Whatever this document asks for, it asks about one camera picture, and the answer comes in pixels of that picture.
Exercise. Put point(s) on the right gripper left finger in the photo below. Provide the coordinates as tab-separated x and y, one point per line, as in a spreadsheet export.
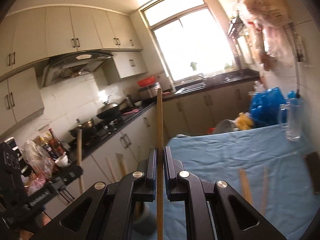
146	186

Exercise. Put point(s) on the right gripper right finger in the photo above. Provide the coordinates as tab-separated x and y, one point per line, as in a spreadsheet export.
172	167

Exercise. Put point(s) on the wooden chopstick one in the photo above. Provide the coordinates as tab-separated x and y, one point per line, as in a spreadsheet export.
111	169

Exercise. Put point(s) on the wooden chopstick seven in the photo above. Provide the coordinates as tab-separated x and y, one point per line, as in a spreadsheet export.
159	190

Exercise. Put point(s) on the wooden chopstick eight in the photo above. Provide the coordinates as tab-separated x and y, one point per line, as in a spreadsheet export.
246	191

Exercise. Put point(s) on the wooden chopstick three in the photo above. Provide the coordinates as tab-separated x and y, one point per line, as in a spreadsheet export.
79	159

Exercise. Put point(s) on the wooden chopstick nine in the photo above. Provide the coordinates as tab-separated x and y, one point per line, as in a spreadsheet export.
265	192

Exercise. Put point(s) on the wooden chopstick ten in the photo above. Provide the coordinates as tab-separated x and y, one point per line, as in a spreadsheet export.
139	153

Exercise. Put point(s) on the wooden chopstick two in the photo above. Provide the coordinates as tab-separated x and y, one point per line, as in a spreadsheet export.
122	164

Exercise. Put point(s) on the lower kitchen cabinets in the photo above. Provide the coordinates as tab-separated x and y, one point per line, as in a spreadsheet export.
190	114

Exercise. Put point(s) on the kitchen cabinets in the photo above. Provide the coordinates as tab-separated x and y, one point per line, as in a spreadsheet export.
190	114
30	38

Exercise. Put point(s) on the kitchen window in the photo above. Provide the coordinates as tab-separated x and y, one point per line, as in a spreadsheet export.
190	38

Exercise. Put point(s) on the upper kitchen cabinets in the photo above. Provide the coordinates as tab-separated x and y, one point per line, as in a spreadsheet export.
30	38

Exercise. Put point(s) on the dark grey utensil holder cup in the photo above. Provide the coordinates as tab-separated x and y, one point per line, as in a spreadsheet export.
141	212

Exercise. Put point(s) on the white bowl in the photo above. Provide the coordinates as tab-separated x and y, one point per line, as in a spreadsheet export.
62	161

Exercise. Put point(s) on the sauce bottles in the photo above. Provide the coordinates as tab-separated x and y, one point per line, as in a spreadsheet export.
57	148

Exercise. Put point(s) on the steel cooking pot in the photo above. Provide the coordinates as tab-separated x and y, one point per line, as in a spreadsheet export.
87	127

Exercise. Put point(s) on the black wok with lid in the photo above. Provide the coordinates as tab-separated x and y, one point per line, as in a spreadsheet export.
110	110

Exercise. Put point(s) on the blue towel table cover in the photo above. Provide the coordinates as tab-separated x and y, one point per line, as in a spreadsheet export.
263	153

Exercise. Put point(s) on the yellow plastic bag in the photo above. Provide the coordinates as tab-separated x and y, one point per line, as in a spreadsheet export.
244	122

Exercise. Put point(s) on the red plastic basin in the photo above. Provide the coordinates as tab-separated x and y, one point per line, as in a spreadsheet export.
146	81

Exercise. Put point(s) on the blue plastic bag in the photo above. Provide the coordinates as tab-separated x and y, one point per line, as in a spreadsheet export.
264	107

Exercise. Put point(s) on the range hood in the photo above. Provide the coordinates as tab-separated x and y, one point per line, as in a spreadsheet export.
68	66

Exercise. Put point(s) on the clear glass mug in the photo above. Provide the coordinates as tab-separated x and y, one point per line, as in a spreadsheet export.
290	118

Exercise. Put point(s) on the black smartphone gold case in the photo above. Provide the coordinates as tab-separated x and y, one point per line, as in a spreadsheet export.
312	162

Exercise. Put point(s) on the hanging plastic bags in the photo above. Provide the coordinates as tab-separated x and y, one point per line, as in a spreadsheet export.
264	22

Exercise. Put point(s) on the wall dish rack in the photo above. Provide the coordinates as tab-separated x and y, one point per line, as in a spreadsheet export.
236	28

